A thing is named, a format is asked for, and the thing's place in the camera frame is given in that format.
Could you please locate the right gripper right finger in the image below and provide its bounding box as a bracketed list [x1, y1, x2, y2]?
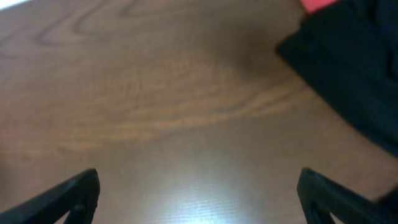
[297, 168, 397, 224]

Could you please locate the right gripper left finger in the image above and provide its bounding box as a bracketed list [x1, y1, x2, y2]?
[1, 169, 100, 224]

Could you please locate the black garment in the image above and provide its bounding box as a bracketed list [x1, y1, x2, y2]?
[277, 0, 397, 155]

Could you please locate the red cloth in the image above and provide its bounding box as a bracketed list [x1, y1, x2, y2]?
[299, 0, 338, 14]

